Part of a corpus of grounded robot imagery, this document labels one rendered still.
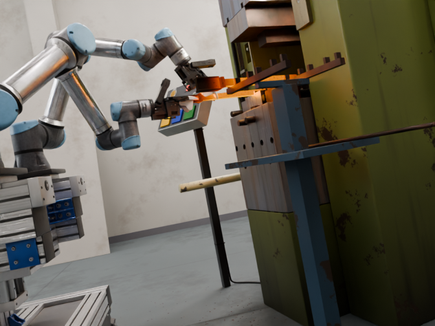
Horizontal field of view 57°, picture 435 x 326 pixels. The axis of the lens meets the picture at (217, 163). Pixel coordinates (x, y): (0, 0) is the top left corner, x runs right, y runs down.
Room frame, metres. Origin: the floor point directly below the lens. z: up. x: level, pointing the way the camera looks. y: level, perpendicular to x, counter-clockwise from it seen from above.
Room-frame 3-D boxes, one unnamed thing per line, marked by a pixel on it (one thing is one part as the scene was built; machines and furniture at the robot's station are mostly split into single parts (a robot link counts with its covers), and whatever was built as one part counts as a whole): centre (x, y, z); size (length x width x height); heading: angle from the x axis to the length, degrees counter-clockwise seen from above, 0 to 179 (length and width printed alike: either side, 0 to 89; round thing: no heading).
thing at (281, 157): (1.27, -0.25, 0.70); 0.40 x 0.30 x 0.02; 30
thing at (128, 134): (1.60, 0.34, 0.89); 0.11 x 0.08 x 0.11; 53
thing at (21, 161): (1.74, 0.80, 0.87); 0.15 x 0.15 x 0.10
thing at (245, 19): (1.90, -0.40, 1.32); 0.42 x 0.20 x 0.10; 112
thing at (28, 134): (1.75, 0.80, 0.98); 0.13 x 0.12 x 0.14; 164
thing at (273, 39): (1.90, -0.44, 1.24); 0.30 x 0.07 x 0.06; 112
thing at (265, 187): (1.86, -0.43, 0.69); 0.56 x 0.38 x 0.45; 112
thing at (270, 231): (1.86, -0.43, 0.23); 0.56 x 0.38 x 0.47; 112
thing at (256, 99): (1.90, -0.40, 0.96); 0.42 x 0.20 x 0.09; 112
